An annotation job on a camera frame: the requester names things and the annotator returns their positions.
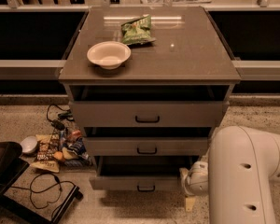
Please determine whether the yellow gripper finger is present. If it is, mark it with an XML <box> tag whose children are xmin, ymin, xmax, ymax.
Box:
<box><xmin>185</xmin><ymin>196</ymin><xmax>196</xmax><ymax>212</ymax></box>

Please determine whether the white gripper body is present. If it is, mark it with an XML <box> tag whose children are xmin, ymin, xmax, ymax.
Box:
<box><xmin>179</xmin><ymin>161</ymin><xmax>208</xmax><ymax>196</ymax></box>

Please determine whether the grey bottom drawer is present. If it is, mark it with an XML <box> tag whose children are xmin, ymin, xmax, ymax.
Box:
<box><xmin>90</xmin><ymin>156</ymin><xmax>199</xmax><ymax>192</ymax></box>

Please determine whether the grey drawer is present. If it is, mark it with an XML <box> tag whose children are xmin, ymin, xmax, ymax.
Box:
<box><xmin>90</xmin><ymin>156</ymin><xmax>199</xmax><ymax>192</ymax></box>
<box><xmin>69</xmin><ymin>101</ymin><xmax>229</xmax><ymax>128</ymax></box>
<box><xmin>83</xmin><ymin>137</ymin><xmax>208</xmax><ymax>156</ymax></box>

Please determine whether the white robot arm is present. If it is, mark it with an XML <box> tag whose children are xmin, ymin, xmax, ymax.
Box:
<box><xmin>179</xmin><ymin>126</ymin><xmax>280</xmax><ymax>224</ymax></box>

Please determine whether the grey three-drawer cabinet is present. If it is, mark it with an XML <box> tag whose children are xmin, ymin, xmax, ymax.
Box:
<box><xmin>58</xmin><ymin>6</ymin><xmax>242</xmax><ymax>181</ymax></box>

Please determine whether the grey middle drawer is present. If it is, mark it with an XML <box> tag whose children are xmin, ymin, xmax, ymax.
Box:
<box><xmin>83</xmin><ymin>137</ymin><xmax>208</xmax><ymax>156</ymax></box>

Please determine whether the grey top drawer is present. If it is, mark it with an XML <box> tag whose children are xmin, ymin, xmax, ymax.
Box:
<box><xmin>69</xmin><ymin>101</ymin><xmax>229</xmax><ymax>128</ymax></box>

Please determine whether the blue snack packet on floor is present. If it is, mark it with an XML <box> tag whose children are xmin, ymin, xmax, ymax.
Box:
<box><xmin>62</xmin><ymin>138</ymin><xmax>91</xmax><ymax>167</ymax></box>

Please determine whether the orange fruit on floor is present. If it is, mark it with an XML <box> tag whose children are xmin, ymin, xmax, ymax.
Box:
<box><xmin>53</xmin><ymin>151</ymin><xmax>65</xmax><ymax>162</ymax></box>

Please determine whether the black flat board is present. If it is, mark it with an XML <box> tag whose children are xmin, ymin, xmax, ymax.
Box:
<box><xmin>0</xmin><ymin>174</ymin><xmax>83</xmax><ymax>224</ymax></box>

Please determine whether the black power adapter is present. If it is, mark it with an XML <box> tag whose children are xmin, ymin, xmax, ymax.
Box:
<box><xmin>51</xmin><ymin>119</ymin><xmax>65</xmax><ymax>131</ymax></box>

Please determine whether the brown snack bag on floor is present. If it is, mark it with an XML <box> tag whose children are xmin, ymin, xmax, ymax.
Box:
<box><xmin>30</xmin><ymin>134</ymin><xmax>60</xmax><ymax>173</ymax></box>

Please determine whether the green chip bag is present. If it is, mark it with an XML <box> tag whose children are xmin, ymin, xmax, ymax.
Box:
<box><xmin>121</xmin><ymin>15</ymin><xmax>156</xmax><ymax>46</ymax></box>

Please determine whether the small white bowl on floor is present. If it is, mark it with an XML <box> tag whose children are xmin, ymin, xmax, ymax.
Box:
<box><xmin>21</xmin><ymin>136</ymin><xmax>37</xmax><ymax>154</ymax></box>

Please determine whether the black chair seat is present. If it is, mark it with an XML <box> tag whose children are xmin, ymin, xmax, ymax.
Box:
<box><xmin>0</xmin><ymin>142</ymin><xmax>29</xmax><ymax>197</ymax></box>

